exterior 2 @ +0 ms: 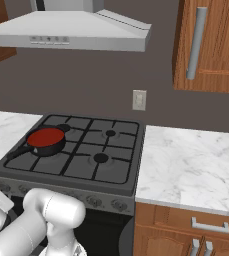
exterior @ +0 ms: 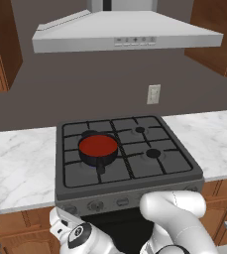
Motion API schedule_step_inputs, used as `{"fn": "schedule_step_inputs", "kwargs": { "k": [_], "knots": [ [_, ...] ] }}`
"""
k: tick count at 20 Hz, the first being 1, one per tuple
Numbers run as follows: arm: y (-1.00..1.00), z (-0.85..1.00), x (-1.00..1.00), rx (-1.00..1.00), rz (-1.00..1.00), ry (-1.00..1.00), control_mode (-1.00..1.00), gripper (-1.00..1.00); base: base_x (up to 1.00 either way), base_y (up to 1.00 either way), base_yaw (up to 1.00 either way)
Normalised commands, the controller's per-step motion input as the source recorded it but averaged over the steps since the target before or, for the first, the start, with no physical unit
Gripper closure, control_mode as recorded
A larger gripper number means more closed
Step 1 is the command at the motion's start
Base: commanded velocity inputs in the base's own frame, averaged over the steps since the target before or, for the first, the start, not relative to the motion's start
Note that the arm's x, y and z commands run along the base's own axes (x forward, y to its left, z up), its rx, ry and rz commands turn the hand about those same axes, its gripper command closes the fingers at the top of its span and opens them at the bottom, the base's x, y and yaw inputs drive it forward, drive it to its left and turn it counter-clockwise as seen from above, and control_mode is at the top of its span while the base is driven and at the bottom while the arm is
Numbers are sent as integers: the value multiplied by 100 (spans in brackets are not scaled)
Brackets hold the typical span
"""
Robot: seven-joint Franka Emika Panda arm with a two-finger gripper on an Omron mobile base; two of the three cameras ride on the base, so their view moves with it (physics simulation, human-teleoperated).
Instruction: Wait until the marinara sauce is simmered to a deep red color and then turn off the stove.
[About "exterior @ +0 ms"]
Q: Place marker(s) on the grey stove knob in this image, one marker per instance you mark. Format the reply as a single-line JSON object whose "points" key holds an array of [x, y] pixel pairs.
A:
{"points": [[191, 189], [122, 201], [71, 209], [95, 206]]}

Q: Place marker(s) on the red marinara sauce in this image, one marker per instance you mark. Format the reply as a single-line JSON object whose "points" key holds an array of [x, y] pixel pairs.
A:
{"points": [[97, 146]]}

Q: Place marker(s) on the black oven door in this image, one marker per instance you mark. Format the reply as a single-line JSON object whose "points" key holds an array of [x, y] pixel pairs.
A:
{"points": [[125, 231]]}

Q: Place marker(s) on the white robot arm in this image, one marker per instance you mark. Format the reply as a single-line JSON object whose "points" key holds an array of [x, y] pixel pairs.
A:
{"points": [[181, 218]]}

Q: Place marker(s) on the brown wooden drawer front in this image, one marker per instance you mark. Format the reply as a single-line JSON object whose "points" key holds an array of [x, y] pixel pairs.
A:
{"points": [[222, 187], [22, 220]]}

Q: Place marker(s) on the black saucepan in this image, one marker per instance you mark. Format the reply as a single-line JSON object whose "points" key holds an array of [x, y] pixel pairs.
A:
{"points": [[98, 160]]}

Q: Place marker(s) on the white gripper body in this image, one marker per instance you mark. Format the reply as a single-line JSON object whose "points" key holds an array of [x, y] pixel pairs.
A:
{"points": [[56, 215]]}

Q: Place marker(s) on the brown wooden wall cupboard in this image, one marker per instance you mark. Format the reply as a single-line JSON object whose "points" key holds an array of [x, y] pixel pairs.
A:
{"points": [[1, 43], [214, 33]]}

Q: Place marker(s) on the silver range hood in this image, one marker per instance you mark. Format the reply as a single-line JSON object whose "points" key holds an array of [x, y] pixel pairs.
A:
{"points": [[125, 31]]}

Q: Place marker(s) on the grey gas stove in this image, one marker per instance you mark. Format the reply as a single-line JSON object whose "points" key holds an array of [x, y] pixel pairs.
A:
{"points": [[125, 185]]}

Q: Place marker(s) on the beige wall outlet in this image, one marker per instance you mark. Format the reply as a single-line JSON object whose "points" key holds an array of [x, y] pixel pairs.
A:
{"points": [[153, 94]]}

